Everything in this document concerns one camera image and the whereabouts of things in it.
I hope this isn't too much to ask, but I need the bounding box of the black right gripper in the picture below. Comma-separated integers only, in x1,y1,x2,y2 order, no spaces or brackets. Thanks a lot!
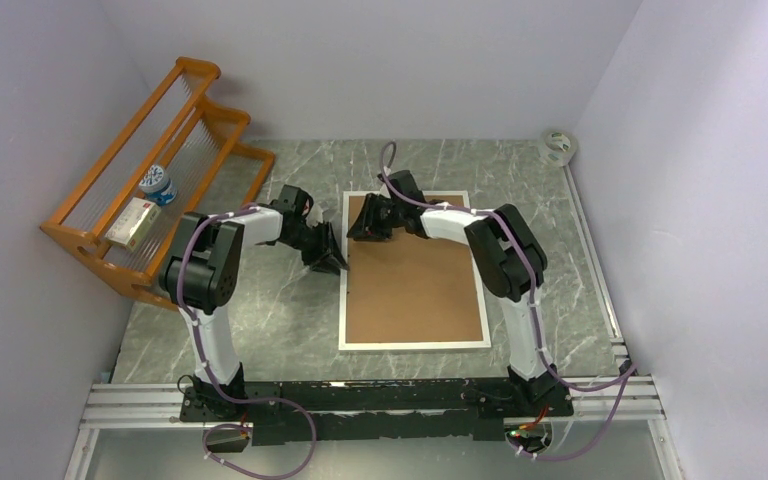
347,193,405,242

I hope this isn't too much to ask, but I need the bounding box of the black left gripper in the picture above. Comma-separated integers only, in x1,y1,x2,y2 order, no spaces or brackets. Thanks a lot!
281,220,348,275

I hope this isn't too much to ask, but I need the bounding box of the white picture frame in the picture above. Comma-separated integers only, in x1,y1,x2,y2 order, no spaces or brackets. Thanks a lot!
338,190,492,352

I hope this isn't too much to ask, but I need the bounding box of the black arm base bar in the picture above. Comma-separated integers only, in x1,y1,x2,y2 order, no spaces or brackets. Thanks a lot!
180,377,574,446

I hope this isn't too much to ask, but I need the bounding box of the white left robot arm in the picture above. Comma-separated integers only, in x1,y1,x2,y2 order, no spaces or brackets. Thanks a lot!
159,185,348,420

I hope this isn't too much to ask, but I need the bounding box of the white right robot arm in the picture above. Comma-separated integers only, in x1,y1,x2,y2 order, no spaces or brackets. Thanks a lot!
346,170,559,415

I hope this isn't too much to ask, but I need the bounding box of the orange wooden rack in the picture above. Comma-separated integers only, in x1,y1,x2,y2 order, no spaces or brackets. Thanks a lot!
40,57,276,310

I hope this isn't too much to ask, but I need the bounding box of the blue white round tin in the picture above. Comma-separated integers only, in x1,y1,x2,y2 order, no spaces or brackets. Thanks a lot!
138,164,177,206

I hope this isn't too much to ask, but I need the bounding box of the white red small box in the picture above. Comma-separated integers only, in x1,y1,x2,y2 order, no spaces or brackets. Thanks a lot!
104,197,161,252

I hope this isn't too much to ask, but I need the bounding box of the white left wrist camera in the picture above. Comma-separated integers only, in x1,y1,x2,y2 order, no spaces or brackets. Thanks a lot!
306,204,325,227

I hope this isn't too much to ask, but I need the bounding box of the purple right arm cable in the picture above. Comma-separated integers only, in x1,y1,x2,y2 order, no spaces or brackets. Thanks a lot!
378,140,637,464

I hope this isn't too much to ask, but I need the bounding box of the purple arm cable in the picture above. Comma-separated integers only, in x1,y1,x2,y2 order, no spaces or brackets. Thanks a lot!
378,140,637,464
178,205,319,480

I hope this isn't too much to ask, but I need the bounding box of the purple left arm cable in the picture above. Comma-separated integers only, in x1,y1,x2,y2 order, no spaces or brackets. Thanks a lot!
178,205,319,480

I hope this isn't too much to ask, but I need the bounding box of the aluminium rail frame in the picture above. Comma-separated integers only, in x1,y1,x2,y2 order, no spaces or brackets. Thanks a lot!
81,162,662,462

